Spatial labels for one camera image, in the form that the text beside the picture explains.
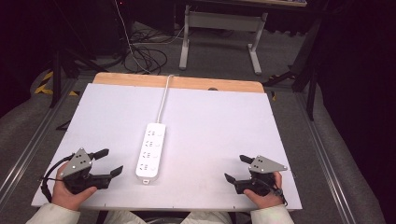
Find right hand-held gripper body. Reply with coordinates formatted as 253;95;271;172
233;155;288;197

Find aluminium floor rail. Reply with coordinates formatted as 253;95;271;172
0;78;79;200
294;92;357;224

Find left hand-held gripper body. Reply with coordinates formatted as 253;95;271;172
59;147;112;195

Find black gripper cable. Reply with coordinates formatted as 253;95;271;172
39;154;75;203
270;182;290;207

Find person's legs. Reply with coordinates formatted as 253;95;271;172
104;210;234;224

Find white power strip cable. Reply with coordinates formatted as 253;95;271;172
156;74;175;125

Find white power strip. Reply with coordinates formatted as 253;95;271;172
134;122;167;185

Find black floor cables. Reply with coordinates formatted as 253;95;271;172
123;28;169;76

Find thin white floor cable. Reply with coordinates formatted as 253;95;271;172
113;0;185;75

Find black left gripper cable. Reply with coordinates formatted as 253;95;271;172
39;154;75;203

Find person's left hand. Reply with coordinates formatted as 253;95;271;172
50;163;97;212

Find grey metal table frame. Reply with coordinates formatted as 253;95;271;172
178;4;269;76

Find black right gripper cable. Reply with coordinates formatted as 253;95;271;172
270;182;290;207

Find person's right hand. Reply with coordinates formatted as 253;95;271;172
243;171;284;209

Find white board sheet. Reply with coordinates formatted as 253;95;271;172
31;82;304;212

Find black metal stand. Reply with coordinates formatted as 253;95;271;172
262;17;323;122
49;0;110;109

